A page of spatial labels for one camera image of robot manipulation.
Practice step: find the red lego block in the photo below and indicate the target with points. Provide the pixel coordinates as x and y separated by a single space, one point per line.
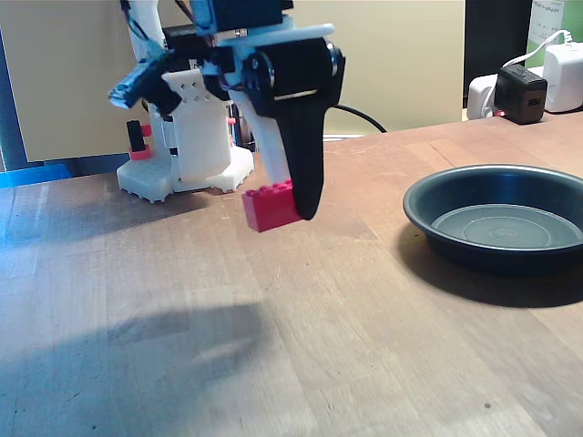
268 209

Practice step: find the black round shallow bin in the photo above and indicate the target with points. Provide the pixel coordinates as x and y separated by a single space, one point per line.
455 191

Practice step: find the white power strip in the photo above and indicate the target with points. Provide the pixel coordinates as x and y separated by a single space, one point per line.
480 98

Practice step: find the black panel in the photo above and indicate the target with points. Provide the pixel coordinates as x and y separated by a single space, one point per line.
496 36

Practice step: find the black cube charger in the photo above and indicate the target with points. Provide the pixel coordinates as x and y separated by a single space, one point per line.
519 95

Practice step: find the blue strip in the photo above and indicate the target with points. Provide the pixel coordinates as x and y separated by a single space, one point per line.
23 177

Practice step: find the green and white box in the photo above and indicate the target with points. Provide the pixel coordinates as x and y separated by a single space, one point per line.
546 23

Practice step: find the white power adapter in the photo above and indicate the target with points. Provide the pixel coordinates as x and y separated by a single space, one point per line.
565 77

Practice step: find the dark grey frame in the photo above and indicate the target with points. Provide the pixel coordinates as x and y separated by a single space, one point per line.
11 114

